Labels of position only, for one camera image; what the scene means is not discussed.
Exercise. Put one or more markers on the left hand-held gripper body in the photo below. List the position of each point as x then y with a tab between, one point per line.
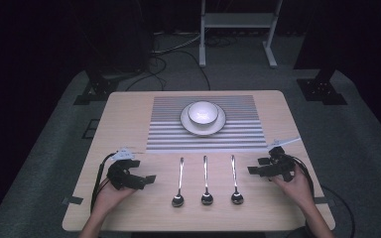
117	173

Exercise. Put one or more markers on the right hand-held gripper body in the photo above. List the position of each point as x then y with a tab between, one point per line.
279	165

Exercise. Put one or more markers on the person's left hand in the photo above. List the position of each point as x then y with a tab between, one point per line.
110	198

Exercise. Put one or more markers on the person's right hand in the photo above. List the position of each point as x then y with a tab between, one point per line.
296	190

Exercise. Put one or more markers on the metal spoon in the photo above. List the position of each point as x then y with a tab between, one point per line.
180	180
205	178
234	177

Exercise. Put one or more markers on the striped placemat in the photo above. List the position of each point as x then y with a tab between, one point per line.
165	135

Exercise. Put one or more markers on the grey tape piece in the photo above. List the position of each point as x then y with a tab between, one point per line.
320	200
72	200

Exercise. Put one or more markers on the white bowl on plate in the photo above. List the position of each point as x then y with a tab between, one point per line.
202	130

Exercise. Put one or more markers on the black stand base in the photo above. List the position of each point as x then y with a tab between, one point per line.
320	91
96	91

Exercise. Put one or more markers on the white metal stand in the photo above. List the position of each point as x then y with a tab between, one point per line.
238	20

